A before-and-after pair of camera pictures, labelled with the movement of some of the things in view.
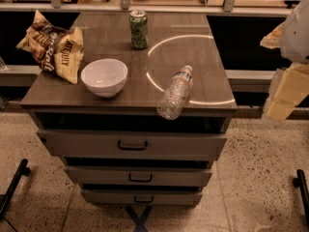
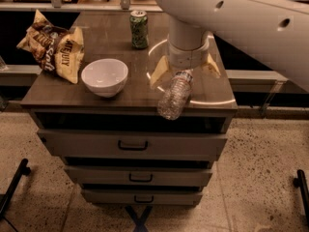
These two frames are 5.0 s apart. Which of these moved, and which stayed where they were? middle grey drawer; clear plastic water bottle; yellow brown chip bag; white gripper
Moved: white gripper
Stayed: clear plastic water bottle; yellow brown chip bag; middle grey drawer
